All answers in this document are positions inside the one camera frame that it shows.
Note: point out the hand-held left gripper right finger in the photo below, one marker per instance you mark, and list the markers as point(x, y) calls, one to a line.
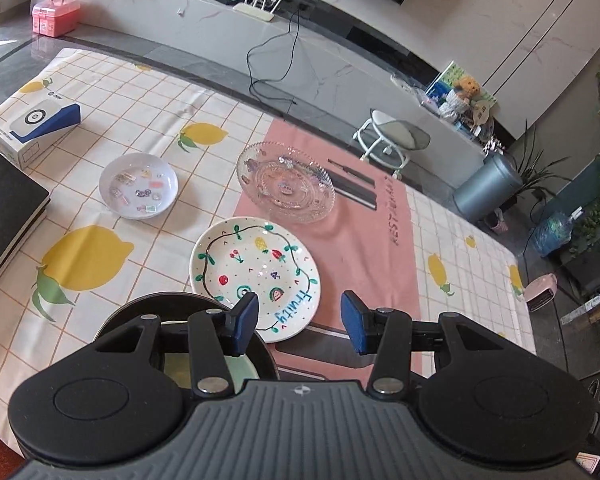
point(355, 325)

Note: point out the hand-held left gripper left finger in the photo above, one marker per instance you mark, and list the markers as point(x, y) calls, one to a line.
point(242, 320)

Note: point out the orange steel bowl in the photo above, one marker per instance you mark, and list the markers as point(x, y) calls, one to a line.
point(267, 360)

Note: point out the green ceramic bowl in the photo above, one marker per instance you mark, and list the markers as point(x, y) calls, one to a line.
point(245, 372)

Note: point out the white painted fruit plate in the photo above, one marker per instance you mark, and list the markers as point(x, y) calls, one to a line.
point(250, 265)

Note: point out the clear glass plate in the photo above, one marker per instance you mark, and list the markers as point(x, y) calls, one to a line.
point(285, 185)

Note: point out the small white sticker plate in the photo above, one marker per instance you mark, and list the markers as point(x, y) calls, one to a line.
point(137, 185)

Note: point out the pink bottle print placemat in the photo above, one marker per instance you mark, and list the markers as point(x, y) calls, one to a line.
point(370, 260)

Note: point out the small pink bag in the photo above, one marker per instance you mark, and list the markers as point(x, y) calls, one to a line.
point(497, 221)

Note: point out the pink heater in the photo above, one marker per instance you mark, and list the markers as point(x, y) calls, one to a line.
point(541, 294)

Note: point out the grey trash can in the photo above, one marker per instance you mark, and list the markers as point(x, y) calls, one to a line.
point(485, 187)

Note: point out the white round stool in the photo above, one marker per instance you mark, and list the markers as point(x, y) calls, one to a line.
point(395, 132)

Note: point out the blue water bottle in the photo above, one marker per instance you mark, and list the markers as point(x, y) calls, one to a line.
point(555, 232)

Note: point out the colourful carton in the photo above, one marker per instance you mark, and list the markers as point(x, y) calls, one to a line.
point(585, 307)

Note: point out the tall leafy potted plant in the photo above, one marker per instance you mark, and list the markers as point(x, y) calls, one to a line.
point(535, 165)

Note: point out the round hand fan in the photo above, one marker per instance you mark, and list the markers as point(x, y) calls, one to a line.
point(480, 112)

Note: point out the teddy bear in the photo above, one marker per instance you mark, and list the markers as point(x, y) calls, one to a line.
point(460, 95)

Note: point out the painted picture board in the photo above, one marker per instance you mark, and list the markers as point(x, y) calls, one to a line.
point(442, 82)

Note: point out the marble television console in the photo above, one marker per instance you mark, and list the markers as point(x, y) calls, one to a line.
point(340, 60)

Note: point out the black notebook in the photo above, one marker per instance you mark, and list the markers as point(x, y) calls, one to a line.
point(5, 200)

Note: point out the white and blue box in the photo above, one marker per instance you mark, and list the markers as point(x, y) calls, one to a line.
point(35, 127)

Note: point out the white router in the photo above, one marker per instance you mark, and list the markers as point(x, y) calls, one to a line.
point(255, 10)

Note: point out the pink tool case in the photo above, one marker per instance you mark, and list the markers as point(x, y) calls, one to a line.
point(55, 15)

